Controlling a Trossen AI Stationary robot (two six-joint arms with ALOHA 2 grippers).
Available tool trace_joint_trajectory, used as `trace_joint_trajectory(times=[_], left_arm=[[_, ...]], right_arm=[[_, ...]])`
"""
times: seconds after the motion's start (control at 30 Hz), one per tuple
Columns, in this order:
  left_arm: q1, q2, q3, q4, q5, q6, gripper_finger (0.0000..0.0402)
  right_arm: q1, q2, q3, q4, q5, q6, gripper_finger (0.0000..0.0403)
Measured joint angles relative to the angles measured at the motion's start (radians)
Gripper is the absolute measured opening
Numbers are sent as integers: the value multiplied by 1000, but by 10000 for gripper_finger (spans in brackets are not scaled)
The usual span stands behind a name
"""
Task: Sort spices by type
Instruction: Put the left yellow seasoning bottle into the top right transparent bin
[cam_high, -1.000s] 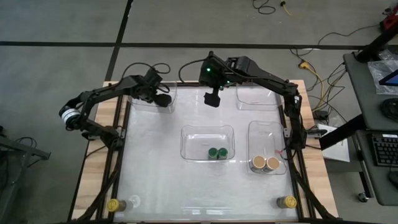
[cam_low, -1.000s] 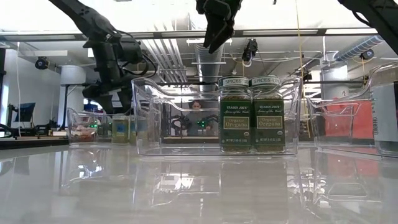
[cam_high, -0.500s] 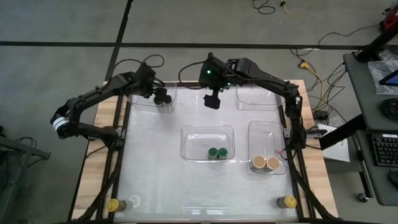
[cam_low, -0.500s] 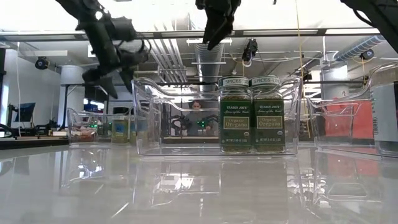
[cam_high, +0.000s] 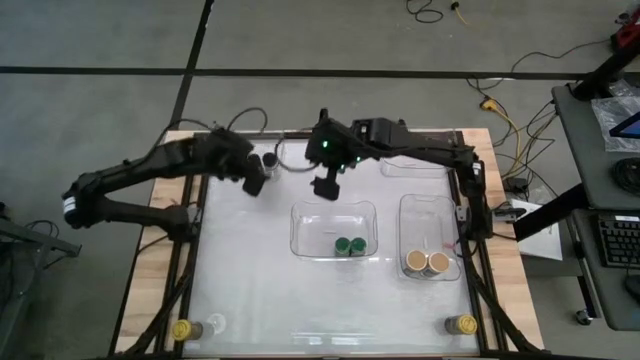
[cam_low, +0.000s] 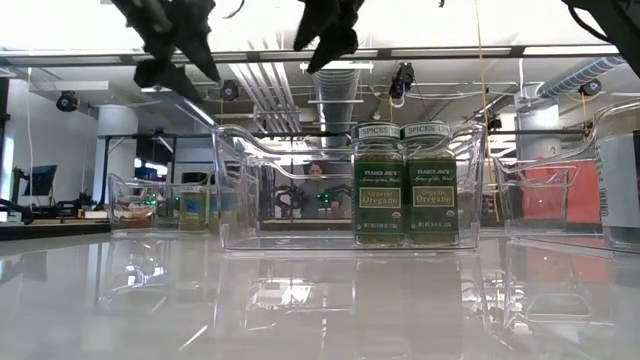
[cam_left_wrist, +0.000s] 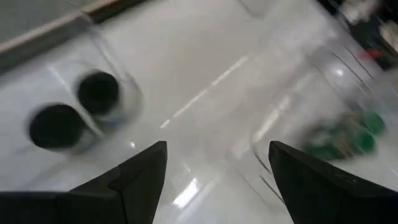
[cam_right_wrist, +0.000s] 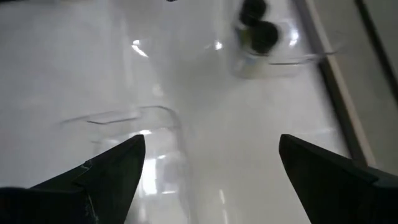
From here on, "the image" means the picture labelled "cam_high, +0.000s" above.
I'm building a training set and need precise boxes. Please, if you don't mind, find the yellow lid spice jar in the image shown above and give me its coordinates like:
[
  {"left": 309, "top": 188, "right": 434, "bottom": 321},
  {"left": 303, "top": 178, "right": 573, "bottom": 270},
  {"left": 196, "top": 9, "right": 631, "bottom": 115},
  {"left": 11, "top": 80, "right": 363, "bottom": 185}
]
[
  {"left": 171, "top": 318, "right": 206, "bottom": 343},
  {"left": 443, "top": 313, "right": 479, "bottom": 337}
]

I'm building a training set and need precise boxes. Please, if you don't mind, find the black keyboard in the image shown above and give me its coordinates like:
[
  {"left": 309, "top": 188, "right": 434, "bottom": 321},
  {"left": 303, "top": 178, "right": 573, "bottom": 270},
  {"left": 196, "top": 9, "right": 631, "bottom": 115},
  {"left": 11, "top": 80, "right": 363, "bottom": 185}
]
[{"left": 597, "top": 214, "right": 640, "bottom": 270}]

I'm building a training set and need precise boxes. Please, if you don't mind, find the wooden table board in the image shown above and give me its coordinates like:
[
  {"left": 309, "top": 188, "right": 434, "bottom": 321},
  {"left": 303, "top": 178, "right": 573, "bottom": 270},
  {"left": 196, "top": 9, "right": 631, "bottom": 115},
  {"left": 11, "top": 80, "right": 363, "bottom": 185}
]
[{"left": 114, "top": 128, "right": 545, "bottom": 354}]

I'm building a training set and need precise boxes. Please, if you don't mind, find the tan lid spice jar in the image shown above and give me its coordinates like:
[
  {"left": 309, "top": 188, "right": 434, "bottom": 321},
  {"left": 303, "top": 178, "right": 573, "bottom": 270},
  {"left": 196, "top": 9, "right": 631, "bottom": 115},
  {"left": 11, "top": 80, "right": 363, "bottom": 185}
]
[
  {"left": 424, "top": 251, "right": 451, "bottom": 278},
  {"left": 403, "top": 248, "right": 429, "bottom": 276}
]

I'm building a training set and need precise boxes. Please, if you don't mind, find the grey metal floor stand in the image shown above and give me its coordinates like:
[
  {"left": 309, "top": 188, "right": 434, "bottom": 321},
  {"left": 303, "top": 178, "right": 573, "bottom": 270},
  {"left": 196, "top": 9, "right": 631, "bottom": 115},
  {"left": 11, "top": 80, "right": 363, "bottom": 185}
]
[{"left": 0, "top": 202, "right": 82, "bottom": 360}]

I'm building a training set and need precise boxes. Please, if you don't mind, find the small clear round container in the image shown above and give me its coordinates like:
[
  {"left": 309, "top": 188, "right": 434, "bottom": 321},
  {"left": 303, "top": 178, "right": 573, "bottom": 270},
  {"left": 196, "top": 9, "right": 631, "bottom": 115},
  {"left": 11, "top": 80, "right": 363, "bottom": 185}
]
[{"left": 205, "top": 312, "right": 228, "bottom": 337}]

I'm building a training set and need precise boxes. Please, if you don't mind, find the white paper sheet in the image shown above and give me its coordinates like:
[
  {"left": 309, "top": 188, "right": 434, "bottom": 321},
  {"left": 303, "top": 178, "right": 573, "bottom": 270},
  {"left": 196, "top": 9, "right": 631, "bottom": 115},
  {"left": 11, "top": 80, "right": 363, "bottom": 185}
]
[{"left": 508, "top": 198, "right": 565, "bottom": 262}]

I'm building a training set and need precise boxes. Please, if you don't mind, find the clear plastic bag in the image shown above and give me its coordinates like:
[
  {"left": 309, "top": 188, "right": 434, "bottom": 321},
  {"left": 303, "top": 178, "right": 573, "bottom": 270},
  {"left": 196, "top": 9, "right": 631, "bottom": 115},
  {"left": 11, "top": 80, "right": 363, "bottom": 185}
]
[{"left": 591, "top": 94, "right": 640, "bottom": 153}]

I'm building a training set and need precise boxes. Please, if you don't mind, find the laptop with blue screen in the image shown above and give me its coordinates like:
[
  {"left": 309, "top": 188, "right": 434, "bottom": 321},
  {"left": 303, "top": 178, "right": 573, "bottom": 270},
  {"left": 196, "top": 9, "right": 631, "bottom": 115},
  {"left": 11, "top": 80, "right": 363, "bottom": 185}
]
[{"left": 608, "top": 110, "right": 640, "bottom": 140}]

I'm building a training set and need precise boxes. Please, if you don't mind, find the black coiled cable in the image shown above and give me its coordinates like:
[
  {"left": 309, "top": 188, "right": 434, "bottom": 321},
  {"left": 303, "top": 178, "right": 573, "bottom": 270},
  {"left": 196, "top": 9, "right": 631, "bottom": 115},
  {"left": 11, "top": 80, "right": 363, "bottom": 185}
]
[{"left": 612, "top": 157, "right": 640, "bottom": 197}]

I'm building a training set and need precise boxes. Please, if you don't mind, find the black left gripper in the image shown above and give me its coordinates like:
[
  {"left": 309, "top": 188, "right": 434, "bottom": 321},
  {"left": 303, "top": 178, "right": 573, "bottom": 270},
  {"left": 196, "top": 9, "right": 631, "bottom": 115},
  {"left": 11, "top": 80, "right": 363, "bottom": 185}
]
[{"left": 224, "top": 143, "right": 269, "bottom": 198}]

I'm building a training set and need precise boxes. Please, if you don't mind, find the yellow cable black plug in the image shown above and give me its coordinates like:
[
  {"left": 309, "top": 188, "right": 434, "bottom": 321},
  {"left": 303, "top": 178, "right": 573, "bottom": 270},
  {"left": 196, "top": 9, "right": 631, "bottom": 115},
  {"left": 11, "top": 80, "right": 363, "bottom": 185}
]
[{"left": 449, "top": 1, "right": 472, "bottom": 27}]

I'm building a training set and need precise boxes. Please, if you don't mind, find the black floor cable loop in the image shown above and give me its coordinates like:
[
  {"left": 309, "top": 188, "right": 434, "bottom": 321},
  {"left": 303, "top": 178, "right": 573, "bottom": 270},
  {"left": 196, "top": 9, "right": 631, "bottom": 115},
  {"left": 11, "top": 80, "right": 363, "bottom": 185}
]
[{"left": 404, "top": 0, "right": 445, "bottom": 25}]

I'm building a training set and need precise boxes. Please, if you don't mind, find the black lid spice jar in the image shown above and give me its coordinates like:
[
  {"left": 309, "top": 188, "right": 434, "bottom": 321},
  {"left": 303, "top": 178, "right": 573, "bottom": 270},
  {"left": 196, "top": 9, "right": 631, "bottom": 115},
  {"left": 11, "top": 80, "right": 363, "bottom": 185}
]
[{"left": 262, "top": 151, "right": 282, "bottom": 182}]

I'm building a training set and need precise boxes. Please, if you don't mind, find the black stand pole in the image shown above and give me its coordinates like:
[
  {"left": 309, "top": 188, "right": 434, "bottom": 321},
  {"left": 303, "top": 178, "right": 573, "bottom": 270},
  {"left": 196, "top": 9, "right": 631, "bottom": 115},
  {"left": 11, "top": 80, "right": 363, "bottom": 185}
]
[{"left": 571, "top": 42, "right": 640, "bottom": 100}]

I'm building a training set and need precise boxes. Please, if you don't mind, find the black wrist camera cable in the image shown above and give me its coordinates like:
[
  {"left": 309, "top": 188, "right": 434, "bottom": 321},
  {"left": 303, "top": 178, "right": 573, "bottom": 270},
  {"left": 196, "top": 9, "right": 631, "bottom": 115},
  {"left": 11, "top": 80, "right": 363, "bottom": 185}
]
[{"left": 276, "top": 137, "right": 321, "bottom": 175}]

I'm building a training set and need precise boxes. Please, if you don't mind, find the yellow extension cord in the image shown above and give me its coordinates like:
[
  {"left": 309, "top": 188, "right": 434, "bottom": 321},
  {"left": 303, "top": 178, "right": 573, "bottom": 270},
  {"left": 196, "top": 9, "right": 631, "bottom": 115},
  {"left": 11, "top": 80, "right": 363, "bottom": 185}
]
[{"left": 478, "top": 97, "right": 526, "bottom": 174}]

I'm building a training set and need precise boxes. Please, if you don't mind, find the red tool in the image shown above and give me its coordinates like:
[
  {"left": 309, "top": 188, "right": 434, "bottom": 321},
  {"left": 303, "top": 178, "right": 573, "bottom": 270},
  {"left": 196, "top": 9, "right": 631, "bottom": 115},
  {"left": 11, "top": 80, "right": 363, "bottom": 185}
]
[{"left": 610, "top": 9, "right": 640, "bottom": 51}]

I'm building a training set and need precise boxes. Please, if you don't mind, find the grey desk with keyboard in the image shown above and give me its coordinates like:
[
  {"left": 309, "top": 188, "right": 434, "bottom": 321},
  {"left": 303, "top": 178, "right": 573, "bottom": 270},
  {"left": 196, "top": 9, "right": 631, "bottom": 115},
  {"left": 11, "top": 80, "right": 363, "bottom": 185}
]
[{"left": 571, "top": 207, "right": 640, "bottom": 332}]

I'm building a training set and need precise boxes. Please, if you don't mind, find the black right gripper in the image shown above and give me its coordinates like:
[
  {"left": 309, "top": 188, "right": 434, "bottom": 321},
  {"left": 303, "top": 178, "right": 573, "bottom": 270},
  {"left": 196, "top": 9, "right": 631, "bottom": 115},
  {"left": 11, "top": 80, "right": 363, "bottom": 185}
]
[{"left": 306, "top": 126, "right": 359, "bottom": 202}]

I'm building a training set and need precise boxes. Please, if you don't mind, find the black desk leg beam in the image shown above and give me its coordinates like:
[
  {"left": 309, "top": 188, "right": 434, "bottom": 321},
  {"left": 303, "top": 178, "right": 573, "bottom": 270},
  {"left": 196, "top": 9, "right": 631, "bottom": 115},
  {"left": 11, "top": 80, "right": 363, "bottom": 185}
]
[{"left": 513, "top": 183, "right": 586, "bottom": 242}]

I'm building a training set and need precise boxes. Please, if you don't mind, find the black metal table frame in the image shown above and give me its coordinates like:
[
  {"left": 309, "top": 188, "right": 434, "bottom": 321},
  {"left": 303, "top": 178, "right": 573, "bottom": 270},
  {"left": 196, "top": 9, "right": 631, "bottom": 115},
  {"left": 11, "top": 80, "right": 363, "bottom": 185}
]
[{"left": 107, "top": 128, "right": 551, "bottom": 360}]

